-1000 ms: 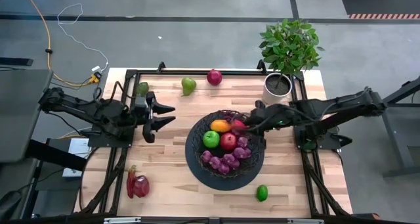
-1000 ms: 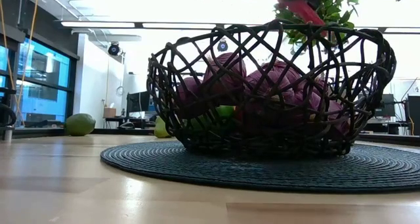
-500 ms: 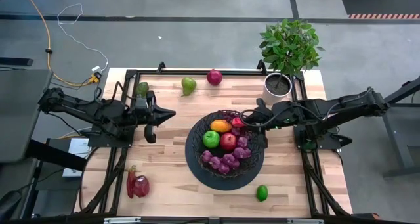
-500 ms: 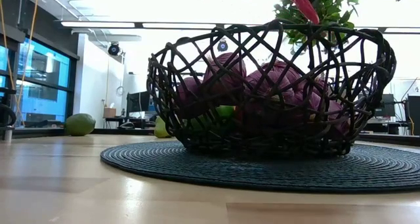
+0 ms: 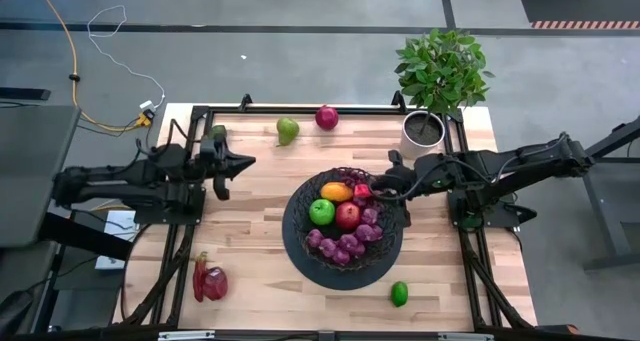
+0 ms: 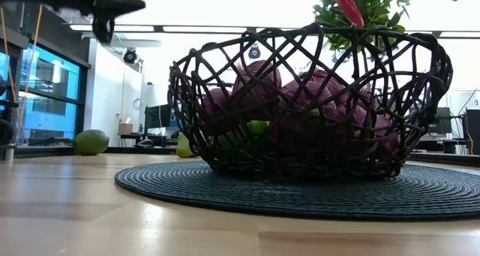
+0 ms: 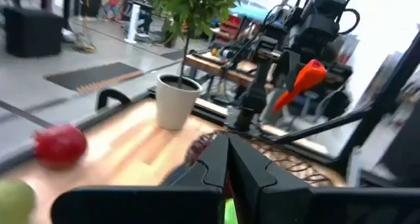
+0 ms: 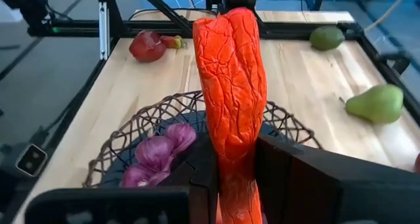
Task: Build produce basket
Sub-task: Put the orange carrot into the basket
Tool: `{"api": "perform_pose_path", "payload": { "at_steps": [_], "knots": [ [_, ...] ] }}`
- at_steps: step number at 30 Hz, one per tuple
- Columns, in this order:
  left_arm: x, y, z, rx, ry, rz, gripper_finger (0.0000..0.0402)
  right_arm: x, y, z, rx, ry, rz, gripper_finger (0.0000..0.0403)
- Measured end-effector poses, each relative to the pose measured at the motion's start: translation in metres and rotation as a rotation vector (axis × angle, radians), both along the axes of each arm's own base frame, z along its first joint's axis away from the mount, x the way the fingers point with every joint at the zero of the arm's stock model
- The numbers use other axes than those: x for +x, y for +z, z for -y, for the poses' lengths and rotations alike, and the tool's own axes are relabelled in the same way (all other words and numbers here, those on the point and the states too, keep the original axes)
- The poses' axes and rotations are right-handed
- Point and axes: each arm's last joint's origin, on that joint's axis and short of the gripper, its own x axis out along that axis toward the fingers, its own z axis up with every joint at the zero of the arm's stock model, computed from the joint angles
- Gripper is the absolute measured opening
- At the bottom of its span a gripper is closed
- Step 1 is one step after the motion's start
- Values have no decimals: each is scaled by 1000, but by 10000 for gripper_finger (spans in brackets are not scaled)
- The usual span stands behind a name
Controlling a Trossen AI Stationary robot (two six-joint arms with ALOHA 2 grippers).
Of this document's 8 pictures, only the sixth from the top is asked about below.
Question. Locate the purple grape bunch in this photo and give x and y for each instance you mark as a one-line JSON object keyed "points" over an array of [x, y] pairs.
{"points": [[311, 94]]}

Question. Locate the bright green apple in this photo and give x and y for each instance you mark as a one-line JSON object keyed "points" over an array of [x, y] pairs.
{"points": [[258, 127]]}

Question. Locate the bright red chili pepper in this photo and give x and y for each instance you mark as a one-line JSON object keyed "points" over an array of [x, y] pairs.
{"points": [[347, 6]]}

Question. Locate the long ceiling light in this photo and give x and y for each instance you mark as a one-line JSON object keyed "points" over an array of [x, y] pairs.
{"points": [[127, 28], [204, 29]]}

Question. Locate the large glass window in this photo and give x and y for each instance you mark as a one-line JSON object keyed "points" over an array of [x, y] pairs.
{"points": [[48, 117]]}

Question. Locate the black board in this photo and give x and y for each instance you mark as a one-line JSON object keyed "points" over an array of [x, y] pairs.
{"points": [[473, 132]]}

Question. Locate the green plant in white pot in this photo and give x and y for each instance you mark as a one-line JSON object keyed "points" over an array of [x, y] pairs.
{"points": [[378, 12]]}

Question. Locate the dark desktop monitor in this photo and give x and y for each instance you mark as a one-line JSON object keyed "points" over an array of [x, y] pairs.
{"points": [[156, 116]]}

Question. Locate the small cardboard box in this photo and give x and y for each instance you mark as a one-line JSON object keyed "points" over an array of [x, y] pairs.
{"points": [[125, 129]]}

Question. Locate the green pear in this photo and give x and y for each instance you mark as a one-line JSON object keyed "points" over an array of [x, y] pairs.
{"points": [[183, 149]]}

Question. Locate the black woven wicker basket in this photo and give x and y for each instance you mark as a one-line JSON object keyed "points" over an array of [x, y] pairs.
{"points": [[437, 72]]}

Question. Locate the round black ceiling camera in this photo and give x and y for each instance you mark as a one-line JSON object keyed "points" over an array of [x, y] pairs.
{"points": [[254, 52], [130, 56]]}

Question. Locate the dark monitor on stand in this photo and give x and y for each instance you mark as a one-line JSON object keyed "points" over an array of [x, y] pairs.
{"points": [[441, 121]]}

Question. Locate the round dark woven placemat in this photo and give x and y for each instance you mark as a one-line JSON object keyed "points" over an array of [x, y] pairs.
{"points": [[262, 196]]}

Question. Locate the dark office desk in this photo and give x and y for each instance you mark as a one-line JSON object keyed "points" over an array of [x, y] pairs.
{"points": [[150, 137]]}

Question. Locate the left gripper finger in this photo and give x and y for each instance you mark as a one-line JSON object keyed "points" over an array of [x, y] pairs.
{"points": [[123, 2]]}

